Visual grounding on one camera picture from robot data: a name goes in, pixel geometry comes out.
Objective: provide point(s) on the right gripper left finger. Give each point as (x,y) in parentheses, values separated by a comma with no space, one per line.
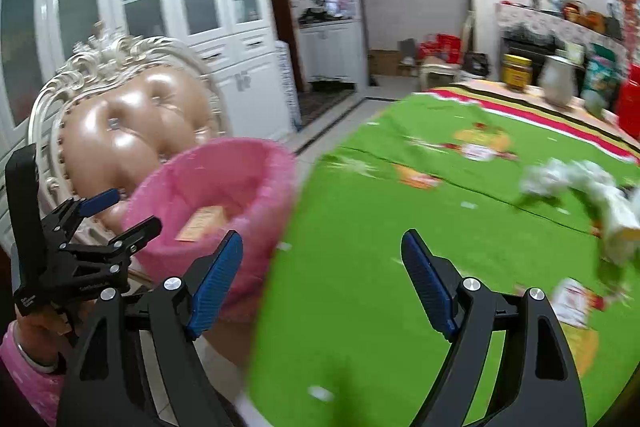
(107,383)

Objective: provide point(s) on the pink sleeve forearm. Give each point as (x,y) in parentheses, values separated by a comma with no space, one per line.
(39,387)

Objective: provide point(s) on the white glass door cabinet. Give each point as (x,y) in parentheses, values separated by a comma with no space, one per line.
(150,6)

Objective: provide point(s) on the tan leather ornate chair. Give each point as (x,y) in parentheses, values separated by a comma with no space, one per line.
(113,113)

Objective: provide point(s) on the cardboard box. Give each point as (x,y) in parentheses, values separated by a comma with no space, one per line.
(384,62)

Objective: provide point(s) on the white low cabinet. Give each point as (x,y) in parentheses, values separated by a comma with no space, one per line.
(334,51)

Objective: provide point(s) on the pink lined trash bin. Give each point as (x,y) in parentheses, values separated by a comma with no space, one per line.
(240,184)

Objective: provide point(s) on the red gift bags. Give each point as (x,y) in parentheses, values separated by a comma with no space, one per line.
(445,47)

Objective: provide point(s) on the red thermos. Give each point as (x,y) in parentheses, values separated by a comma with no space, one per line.
(627,106)

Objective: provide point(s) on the white tissue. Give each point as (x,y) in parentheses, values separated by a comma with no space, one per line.
(555,176)

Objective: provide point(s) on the green cartoon tablecloth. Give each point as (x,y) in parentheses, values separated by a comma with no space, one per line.
(342,338)

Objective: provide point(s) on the lace covered sideboard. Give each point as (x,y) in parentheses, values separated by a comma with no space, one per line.
(543,30)

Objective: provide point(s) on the white stool with bag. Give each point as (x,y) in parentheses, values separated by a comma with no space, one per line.
(476,64)

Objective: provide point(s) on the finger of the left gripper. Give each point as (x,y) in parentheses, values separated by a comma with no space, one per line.
(120,250)
(68,216)

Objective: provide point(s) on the left hand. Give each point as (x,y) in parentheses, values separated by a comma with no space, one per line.
(41,340)

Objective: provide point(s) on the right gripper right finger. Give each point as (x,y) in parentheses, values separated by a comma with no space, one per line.
(537,382)

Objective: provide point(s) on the white dining chair far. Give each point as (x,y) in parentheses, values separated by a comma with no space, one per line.
(443,66)

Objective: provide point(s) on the small tan carton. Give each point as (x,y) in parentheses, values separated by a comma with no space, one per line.
(204,222)

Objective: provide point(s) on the yellow lid jar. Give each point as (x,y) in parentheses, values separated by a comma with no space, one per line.
(516,72)

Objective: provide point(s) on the white ceramic teapot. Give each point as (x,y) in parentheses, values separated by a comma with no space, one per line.
(557,81)

